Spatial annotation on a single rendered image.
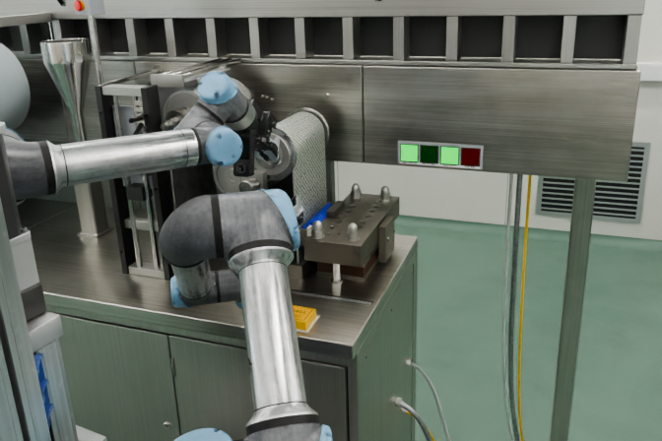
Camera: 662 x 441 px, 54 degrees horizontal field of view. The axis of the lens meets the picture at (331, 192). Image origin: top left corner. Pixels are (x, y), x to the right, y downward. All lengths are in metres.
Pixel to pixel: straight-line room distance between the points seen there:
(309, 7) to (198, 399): 1.15
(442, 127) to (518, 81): 0.25
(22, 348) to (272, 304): 0.39
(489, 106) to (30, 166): 1.20
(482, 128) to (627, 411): 1.50
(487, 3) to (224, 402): 1.27
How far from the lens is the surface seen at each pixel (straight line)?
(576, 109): 1.86
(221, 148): 1.27
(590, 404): 2.97
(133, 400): 1.99
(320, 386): 1.64
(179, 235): 1.15
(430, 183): 4.46
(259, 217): 1.13
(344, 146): 2.00
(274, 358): 1.06
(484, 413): 2.81
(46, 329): 1.01
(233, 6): 2.08
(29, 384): 0.94
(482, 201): 4.44
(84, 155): 1.22
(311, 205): 1.86
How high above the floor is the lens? 1.70
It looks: 19 degrees down
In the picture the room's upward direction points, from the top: 2 degrees counter-clockwise
